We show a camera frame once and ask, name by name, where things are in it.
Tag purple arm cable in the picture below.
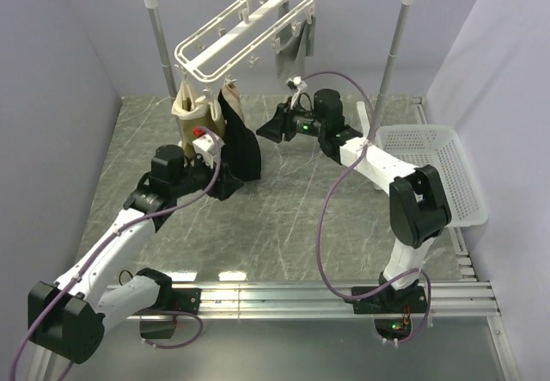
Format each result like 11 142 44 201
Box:
296 70 433 350
8 126 227 381

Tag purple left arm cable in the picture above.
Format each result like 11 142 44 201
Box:
8 126 227 381

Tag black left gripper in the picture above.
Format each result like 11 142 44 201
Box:
171 151 243 200

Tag black underwear beige waistband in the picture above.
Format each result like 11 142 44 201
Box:
217 78 262 182

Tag grey hanging underwear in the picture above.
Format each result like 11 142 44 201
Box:
275 15 316 86

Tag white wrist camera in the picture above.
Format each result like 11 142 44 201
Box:
192 126 225 169
285 76 307 108

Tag khaki underwear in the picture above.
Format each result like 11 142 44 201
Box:
171 77 226 157

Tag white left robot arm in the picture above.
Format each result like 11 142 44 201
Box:
27 144 243 364

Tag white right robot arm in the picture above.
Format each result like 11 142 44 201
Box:
257 89 452 313

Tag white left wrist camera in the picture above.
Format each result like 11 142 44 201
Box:
192 126 225 169

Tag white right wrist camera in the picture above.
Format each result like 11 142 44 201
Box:
285 76 307 108

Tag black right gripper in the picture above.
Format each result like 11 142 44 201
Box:
255 98 325 145

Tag white clip hanger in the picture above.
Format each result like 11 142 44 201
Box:
174 0 315 84

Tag white plastic basket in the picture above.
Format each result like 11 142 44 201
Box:
376 124 488 228

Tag aluminium mounting rail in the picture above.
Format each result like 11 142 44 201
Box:
174 281 501 320

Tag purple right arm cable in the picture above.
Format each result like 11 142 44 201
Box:
296 70 433 350

